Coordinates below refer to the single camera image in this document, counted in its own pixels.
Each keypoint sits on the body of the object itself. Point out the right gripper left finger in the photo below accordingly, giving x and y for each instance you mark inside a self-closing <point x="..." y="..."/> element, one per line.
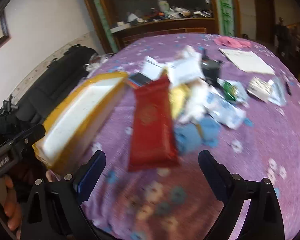
<point x="87" y="176"/>

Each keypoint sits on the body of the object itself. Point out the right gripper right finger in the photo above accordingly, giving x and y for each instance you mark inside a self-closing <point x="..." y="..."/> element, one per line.
<point x="217" y="176"/>

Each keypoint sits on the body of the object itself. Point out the blue cloth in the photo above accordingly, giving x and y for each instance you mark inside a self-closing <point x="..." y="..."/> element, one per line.
<point x="189" y="137"/>

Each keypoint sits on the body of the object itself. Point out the red foil snack packet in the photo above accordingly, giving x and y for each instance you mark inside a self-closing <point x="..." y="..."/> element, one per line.
<point x="152" y="144"/>

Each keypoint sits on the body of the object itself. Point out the white towel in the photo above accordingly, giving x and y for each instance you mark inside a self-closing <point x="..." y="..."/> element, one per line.
<point x="195" y="106"/>

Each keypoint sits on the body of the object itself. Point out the green white snack packet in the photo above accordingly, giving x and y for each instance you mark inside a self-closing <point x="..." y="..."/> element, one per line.
<point x="233" y="92"/>

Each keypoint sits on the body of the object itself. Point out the white mailer pouch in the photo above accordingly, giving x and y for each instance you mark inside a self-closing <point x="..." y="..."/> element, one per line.
<point x="183" y="71"/>

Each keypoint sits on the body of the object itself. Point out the person left hand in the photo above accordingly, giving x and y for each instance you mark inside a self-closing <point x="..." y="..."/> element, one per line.
<point x="12" y="208"/>

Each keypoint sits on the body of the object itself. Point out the purple floral tablecloth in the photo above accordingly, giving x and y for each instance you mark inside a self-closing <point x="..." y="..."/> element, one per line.
<point x="177" y="203"/>

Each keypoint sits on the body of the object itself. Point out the yellow taped foam box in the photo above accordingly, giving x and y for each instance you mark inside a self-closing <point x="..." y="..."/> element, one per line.
<point x="72" y="126"/>

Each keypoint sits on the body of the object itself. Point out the silver foil packet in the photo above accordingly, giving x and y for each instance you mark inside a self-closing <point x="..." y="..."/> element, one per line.
<point x="277" y="95"/>

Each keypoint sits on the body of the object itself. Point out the black sofa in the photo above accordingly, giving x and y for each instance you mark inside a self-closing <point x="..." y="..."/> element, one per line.
<point x="54" y="85"/>

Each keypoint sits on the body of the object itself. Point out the black motor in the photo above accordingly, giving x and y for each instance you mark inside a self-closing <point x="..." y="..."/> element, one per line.
<point x="211" y="69"/>

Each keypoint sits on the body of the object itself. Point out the white paper sheet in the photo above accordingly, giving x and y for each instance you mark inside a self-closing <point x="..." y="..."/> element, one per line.
<point x="247" y="61"/>

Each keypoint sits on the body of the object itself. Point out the pink cloth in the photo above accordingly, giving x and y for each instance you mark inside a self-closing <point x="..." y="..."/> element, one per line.
<point x="232" y="42"/>

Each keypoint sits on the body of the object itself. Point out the wooden cabinet with mirror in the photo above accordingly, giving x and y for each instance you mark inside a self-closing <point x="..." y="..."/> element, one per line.
<point x="118" y="23"/>

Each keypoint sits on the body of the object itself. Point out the white jug on cabinet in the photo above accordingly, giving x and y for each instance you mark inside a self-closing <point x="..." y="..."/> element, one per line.
<point x="163" y="6"/>

